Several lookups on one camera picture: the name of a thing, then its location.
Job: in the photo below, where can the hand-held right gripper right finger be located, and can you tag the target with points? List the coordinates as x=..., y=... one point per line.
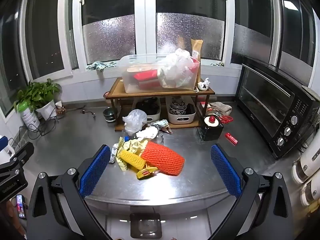
x=225, y=170

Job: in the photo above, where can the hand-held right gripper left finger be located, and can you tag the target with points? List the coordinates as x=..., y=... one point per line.
x=96, y=171

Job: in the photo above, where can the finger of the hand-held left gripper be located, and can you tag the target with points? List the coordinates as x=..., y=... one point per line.
x=23, y=152

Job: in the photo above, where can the silver foil wrapper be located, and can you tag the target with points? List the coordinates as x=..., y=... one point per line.
x=115, y=153

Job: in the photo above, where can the clear bottle blue cap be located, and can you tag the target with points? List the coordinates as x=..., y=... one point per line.
x=126, y=138

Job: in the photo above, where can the white blue device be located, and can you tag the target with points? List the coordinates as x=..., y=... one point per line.
x=5, y=146

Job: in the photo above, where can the smartphone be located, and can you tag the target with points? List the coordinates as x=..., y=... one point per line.
x=21, y=206

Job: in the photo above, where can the red lighter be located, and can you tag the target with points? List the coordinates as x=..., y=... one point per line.
x=232, y=138

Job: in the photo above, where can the white ribbed pot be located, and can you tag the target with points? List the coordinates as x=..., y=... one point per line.
x=30, y=120

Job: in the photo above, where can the yellow foam net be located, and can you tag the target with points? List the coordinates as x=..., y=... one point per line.
x=131, y=158

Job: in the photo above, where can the black box red knob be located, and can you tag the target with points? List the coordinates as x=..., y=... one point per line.
x=211, y=128

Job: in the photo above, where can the beige green wrapper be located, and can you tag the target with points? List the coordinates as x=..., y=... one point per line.
x=135, y=146

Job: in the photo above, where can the yellow wrapper red label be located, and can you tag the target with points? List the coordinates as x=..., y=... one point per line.
x=146, y=173

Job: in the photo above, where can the red scissors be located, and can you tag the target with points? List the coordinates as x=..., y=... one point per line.
x=225, y=118

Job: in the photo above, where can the dark ceramic bowl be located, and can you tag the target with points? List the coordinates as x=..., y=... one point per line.
x=109, y=112

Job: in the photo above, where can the green potted plant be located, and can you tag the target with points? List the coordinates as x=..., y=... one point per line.
x=37, y=92

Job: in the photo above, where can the grey cloth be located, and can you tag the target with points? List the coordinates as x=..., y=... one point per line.
x=221, y=107

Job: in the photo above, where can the white plastic bag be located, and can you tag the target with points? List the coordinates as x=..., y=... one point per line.
x=135, y=121

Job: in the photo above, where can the orange foam net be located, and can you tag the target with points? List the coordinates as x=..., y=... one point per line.
x=162, y=158

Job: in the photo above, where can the crumpled white paper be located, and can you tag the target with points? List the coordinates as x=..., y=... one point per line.
x=148, y=133

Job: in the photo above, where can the white basket with bowls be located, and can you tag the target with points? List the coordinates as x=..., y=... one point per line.
x=180, y=117

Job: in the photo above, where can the dark square bin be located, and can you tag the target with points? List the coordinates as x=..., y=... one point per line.
x=145, y=225

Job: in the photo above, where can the patterned snack wrapper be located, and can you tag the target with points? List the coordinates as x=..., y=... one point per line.
x=162, y=125

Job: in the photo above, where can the stack of patterned bowls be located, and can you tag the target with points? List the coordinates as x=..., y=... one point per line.
x=178, y=106

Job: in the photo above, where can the black toaster oven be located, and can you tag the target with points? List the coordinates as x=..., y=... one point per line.
x=272, y=105

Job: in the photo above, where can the white basket black utensils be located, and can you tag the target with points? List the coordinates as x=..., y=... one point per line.
x=152, y=110

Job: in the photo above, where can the wooden shelf rack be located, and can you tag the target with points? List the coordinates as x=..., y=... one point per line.
x=117, y=90

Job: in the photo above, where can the crumpled white tissue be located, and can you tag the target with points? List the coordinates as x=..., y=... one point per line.
x=204, y=84

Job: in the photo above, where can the clear plastic storage bin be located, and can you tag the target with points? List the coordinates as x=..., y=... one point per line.
x=140, y=80

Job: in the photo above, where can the teal cloth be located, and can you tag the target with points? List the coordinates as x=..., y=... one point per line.
x=98, y=65

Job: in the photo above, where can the red flat box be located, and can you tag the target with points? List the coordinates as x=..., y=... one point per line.
x=146, y=76

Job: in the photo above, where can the clear crumpled plastic bag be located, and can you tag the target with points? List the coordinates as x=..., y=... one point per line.
x=178, y=67

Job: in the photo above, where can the brown paper bag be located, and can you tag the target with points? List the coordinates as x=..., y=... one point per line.
x=196, y=48

